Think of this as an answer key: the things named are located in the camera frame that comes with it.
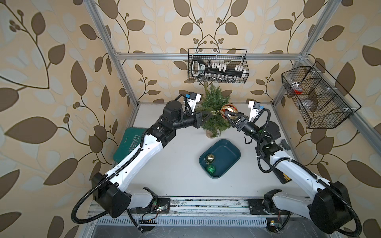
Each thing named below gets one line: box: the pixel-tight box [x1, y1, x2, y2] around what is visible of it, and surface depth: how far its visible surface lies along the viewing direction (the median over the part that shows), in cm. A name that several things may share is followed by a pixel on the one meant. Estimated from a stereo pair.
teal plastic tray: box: [198, 138, 242, 180], surface depth 91 cm
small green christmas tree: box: [196, 83, 233, 139], surface depth 77 cm
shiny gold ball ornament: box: [206, 153, 215, 165], surface depth 88 cm
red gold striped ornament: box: [218, 103, 239, 120], surface depth 65 cm
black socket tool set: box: [190, 58, 248, 82], surface depth 86 cm
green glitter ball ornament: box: [206, 164, 216, 176], surface depth 84 cm
